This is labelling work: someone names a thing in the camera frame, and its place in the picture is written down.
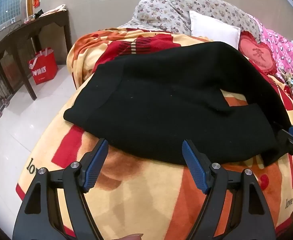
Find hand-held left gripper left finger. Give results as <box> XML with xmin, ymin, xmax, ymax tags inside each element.
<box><xmin>12</xmin><ymin>138</ymin><xmax>109</xmax><ymax>240</ymax></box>

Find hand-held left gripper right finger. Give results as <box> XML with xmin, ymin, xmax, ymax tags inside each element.
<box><xmin>182</xmin><ymin>139</ymin><xmax>277</xmax><ymax>240</ymax></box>

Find black pants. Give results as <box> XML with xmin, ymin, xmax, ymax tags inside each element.
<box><xmin>63</xmin><ymin>41</ymin><xmax>293</xmax><ymax>167</ymax></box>

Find person's left hand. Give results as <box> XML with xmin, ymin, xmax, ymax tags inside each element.
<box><xmin>123</xmin><ymin>233</ymin><xmax>144</xmax><ymax>240</ymax></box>

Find printed orange red blanket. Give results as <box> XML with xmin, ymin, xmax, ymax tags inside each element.
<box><xmin>16</xmin><ymin>27</ymin><xmax>293</xmax><ymax>240</ymax></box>

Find red heart cushion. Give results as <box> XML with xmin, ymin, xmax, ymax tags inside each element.
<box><xmin>238</xmin><ymin>31</ymin><xmax>278</xmax><ymax>74</ymax></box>

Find pink printed quilt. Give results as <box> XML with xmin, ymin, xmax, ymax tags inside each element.
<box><xmin>255</xmin><ymin>19</ymin><xmax>293</xmax><ymax>85</ymax></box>

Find red shopping bag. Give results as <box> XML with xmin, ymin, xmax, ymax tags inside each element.
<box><xmin>28</xmin><ymin>47</ymin><xmax>59</xmax><ymax>85</ymax></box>

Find white pillow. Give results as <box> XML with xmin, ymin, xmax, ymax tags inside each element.
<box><xmin>189</xmin><ymin>10</ymin><xmax>241</xmax><ymax>49</ymax></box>

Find dark wooden table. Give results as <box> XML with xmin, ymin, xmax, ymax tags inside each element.
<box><xmin>0</xmin><ymin>9</ymin><xmax>73</xmax><ymax>101</ymax></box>

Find pink cloth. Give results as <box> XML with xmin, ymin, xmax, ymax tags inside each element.
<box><xmin>44</xmin><ymin>4</ymin><xmax>67</xmax><ymax>15</ymax></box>

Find grilled glass door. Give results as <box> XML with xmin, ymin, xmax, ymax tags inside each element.
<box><xmin>0</xmin><ymin>0</ymin><xmax>34</xmax><ymax>115</ymax></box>

